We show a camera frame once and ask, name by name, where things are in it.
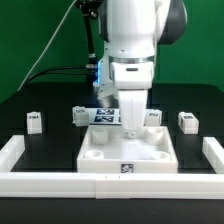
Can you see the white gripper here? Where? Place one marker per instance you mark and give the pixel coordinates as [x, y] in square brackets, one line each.
[132, 82]

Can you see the white U-shaped fence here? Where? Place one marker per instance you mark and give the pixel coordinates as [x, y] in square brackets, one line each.
[101, 186]

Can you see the black camera stand pole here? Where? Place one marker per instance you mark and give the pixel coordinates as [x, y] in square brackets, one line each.
[89, 10]

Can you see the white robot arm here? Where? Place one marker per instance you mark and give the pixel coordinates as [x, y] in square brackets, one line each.
[132, 30]

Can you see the white square tabletop tray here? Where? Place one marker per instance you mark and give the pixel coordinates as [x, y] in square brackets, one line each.
[106, 149]

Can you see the printed marker sheet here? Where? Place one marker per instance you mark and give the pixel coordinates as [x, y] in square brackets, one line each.
[104, 116]

